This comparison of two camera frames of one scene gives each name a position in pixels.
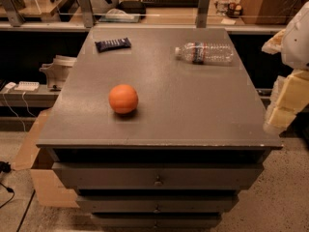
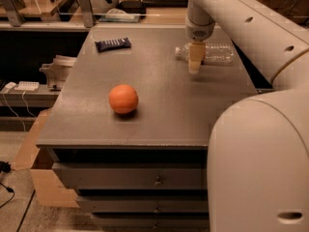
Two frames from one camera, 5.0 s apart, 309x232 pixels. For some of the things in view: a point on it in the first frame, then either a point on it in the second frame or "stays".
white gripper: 296,43 -> 200,33
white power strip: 27,86 stays
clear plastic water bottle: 206,52 stays
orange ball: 123,99 stays
